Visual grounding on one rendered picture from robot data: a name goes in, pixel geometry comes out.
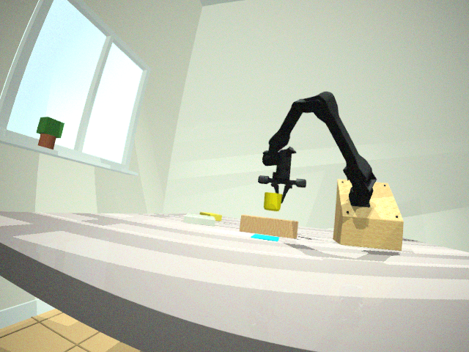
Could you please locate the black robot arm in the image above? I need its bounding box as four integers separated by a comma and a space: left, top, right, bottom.
262, 92, 377, 208

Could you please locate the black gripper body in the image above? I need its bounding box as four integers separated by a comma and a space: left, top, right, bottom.
258, 163, 306, 188

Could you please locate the light wooden plank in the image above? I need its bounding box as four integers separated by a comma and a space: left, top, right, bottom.
240, 215, 299, 239

